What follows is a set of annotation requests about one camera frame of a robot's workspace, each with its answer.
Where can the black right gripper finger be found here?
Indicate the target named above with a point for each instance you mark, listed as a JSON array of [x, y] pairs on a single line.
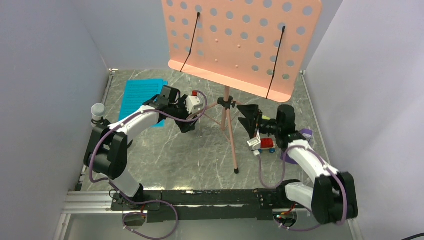
[[251, 113], [250, 125]]

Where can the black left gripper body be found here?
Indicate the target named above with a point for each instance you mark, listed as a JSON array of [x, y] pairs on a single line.
[[180, 111]]

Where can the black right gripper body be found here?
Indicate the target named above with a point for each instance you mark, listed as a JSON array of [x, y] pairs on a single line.
[[267, 127]]

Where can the blue sheet music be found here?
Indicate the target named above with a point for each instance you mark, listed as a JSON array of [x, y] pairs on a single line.
[[138, 91]]

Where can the pink music stand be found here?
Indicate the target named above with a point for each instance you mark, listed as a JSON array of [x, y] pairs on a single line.
[[255, 46]]

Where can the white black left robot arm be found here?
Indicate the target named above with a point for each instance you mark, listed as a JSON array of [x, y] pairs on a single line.
[[106, 155]]

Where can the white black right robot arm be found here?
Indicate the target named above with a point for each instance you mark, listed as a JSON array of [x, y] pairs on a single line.
[[332, 198]]

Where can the red wooden toy car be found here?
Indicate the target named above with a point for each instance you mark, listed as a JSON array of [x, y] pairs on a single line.
[[266, 145]]

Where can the grey microphone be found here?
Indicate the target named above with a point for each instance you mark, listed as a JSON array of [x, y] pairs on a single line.
[[98, 112]]

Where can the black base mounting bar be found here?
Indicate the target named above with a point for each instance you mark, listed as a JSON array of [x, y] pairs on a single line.
[[167, 205]]

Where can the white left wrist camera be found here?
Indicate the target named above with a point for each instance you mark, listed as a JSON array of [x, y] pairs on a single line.
[[193, 103]]

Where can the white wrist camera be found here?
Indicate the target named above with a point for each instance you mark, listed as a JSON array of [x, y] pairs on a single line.
[[193, 103], [254, 144]]

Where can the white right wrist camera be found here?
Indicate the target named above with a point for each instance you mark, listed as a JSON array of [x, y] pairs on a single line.
[[254, 144]]

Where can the aluminium frame rail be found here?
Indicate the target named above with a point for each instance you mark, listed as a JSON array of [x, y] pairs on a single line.
[[87, 215]]

